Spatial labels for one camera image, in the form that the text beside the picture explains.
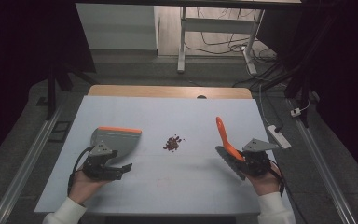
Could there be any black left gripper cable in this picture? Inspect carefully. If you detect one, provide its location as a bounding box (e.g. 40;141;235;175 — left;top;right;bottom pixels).
67;146;93;197

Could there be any person's right hand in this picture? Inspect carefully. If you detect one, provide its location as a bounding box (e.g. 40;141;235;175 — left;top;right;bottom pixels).
245;164;282;197

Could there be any white power strip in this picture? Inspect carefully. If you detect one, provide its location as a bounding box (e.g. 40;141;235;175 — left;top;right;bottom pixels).
267;124;293;150

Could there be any pile of red crumbs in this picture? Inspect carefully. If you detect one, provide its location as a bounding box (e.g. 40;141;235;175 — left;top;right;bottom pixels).
162;133;187;153

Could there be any white power strip cable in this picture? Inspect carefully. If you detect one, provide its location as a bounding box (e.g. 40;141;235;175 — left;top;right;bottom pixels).
258;83;273;127

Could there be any grey dustpan with orange edge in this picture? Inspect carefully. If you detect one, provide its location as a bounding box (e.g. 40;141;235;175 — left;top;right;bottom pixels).
89;126;144;166

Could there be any white foam board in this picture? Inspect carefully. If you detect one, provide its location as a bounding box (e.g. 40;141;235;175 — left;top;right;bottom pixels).
34;95;294;217

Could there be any aluminium floor rail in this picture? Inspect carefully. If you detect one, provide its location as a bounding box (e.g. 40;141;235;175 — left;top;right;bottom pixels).
0;104;65;224
286;98;358;224

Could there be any tangle of black floor cables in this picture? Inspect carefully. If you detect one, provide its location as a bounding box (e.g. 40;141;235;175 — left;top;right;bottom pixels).
185;7;281;89

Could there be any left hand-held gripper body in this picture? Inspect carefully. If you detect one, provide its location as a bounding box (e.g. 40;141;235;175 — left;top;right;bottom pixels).
82;141;119;181

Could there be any wooden table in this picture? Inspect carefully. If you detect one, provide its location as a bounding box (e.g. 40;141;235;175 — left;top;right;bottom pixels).
87;84;254;100

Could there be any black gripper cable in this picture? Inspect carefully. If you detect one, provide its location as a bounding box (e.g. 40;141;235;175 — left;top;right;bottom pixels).
67;146;93;197
268;159;286;197

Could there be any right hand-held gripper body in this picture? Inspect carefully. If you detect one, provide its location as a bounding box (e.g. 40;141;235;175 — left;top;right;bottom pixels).
241;138;281;178

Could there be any dark curtain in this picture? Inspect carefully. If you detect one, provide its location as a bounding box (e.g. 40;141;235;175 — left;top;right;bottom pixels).
0;0;97;171
301;0;358;181

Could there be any grey brush with orange handle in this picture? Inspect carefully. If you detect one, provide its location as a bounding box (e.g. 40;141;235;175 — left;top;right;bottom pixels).
214;116;250;182

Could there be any white desk frame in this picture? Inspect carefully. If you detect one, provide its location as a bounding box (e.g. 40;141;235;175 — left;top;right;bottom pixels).
176;6;266;76

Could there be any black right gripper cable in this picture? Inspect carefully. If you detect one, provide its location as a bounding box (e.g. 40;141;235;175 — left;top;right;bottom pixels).
268;159;286;197

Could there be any black metal stand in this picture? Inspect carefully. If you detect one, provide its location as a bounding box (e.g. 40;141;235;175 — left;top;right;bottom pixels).
251;0;339;129
34;55;100;121

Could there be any person's left hand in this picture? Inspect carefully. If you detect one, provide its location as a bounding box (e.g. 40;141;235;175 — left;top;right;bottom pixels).
68;169;108;206

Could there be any white cabinet panel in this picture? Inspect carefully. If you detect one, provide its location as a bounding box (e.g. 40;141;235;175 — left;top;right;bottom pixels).
76;3;160;51

